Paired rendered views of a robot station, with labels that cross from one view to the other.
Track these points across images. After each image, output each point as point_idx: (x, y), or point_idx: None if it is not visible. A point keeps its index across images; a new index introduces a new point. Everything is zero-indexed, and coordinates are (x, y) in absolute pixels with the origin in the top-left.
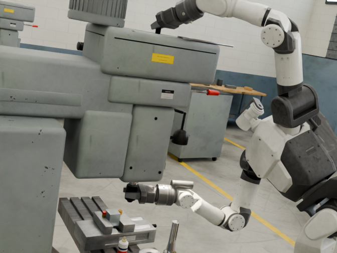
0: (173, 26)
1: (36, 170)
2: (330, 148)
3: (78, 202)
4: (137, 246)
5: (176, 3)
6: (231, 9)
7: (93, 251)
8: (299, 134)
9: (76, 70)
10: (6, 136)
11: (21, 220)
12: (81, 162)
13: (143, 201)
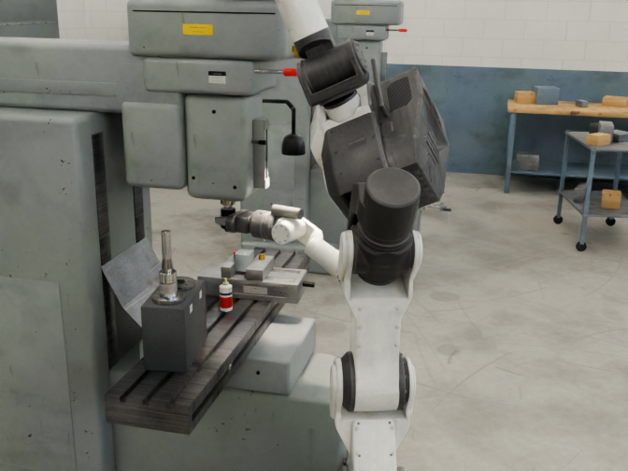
0: None
1: (53, 164)
2: (394, 141)
3: (272, 253)
4: (268, 303)
5: None
6: None
7: (208, 296)
8: (350, 120)
9: (104, 54)
10: (20, 125)
11: (49, 217)
12: (127, 164)
13: (228, 228)
